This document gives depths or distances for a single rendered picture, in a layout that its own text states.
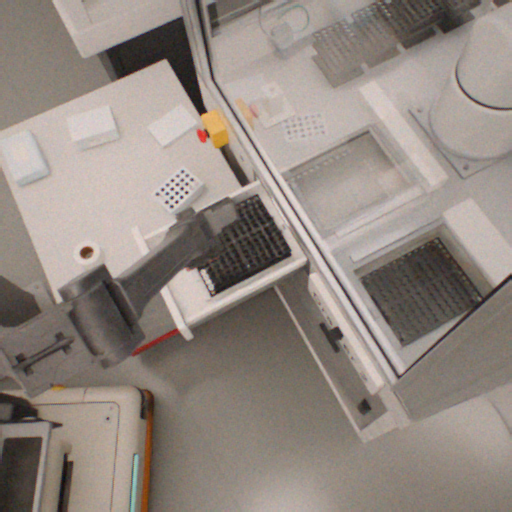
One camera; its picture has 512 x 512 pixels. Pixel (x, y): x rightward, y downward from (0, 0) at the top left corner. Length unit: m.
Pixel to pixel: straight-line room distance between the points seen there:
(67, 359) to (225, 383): 1.54
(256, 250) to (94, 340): 0.73
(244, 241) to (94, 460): 0.94
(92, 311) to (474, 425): 1.77
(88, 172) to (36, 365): 1.08
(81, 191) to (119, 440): 0.80
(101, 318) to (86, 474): 1.33
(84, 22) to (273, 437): 1.50
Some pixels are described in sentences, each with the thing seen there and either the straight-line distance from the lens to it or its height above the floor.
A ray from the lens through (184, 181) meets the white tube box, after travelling 1.56.
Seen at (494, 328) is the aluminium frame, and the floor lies 1.54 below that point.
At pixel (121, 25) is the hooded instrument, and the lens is 1.84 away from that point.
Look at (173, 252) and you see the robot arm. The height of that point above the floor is 1.36.
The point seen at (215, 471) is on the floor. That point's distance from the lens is 2.15.
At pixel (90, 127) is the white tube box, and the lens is 1.71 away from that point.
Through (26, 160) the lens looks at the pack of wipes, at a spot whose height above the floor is 0.80.
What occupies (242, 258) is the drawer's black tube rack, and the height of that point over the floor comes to 0.90.
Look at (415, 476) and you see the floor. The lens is 2.18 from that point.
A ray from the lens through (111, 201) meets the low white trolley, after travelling 1.63.
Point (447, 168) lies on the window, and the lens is 0.59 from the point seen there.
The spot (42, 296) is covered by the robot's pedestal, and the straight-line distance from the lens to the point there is 2.44.
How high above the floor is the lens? 2.13
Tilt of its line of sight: 67 degrees down
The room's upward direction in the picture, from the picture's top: 9 degrees counter-clockwise
